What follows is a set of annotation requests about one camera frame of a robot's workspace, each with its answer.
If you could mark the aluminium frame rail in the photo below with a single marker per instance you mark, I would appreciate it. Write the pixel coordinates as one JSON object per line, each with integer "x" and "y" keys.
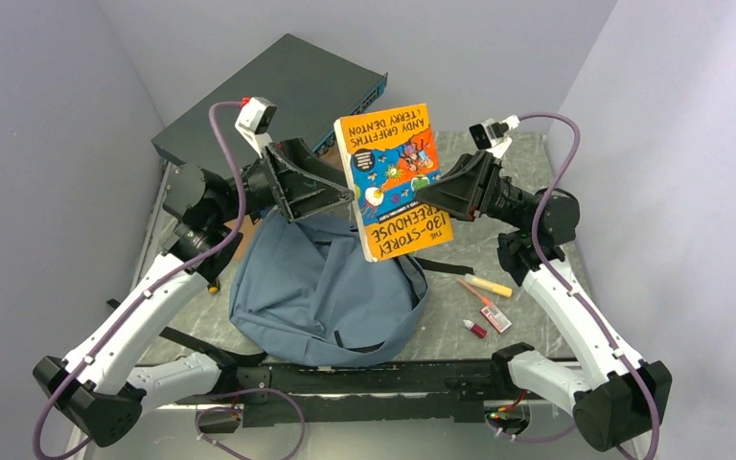
{"x": 609, "y": 408}

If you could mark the red cap glue bottle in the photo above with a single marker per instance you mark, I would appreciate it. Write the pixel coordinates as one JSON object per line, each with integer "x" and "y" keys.
{"x": 475, "y": 329}

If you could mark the red white eraser box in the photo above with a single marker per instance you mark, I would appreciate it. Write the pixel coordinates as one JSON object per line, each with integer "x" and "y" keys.
{"x": 496, "y": 318}

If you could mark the grey network switch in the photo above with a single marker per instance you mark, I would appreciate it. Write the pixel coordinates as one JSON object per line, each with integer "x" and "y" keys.
{"x": 310, "y": 86}

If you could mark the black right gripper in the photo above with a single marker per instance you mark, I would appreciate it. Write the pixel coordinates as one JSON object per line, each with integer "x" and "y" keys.
{"x": 455, "y": 192}

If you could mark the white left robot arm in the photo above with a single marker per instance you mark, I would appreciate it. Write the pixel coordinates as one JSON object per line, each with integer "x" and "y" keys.
{"x": 135, "y": 362}

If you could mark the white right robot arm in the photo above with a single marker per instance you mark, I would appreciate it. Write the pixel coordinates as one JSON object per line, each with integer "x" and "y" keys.
{"x": 571, "y": 305}

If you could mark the black yellow screwdriver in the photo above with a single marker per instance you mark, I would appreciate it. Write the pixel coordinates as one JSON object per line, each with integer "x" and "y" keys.
{"x": 214, "y": 287}

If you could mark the yellow bottom book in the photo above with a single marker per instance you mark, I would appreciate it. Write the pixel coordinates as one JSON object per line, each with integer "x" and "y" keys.
{"x": 387, "y": 157}

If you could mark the yellow highlighter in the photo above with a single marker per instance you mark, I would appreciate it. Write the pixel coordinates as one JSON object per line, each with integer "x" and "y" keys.
{"x": 488, "y": 285}

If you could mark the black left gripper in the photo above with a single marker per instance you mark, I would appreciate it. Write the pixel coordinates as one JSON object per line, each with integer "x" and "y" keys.
{"x": 301, "y": 182}

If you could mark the wooden board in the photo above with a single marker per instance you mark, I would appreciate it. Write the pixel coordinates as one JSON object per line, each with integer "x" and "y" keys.
{"x": 247, "y": 226}

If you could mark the blue backpack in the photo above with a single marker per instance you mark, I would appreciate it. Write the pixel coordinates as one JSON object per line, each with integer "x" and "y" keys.
{"x": 304, "y": 294}

